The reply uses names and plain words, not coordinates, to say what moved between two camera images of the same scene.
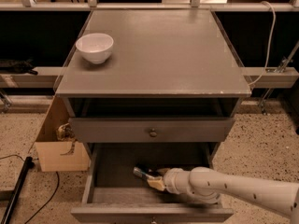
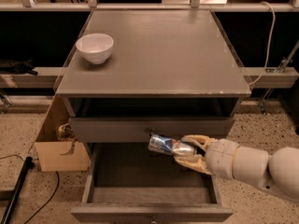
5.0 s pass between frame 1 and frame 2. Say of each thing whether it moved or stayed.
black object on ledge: stayed
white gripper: moved
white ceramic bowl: stayed
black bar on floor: stayed
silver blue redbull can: moved
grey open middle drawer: stayed
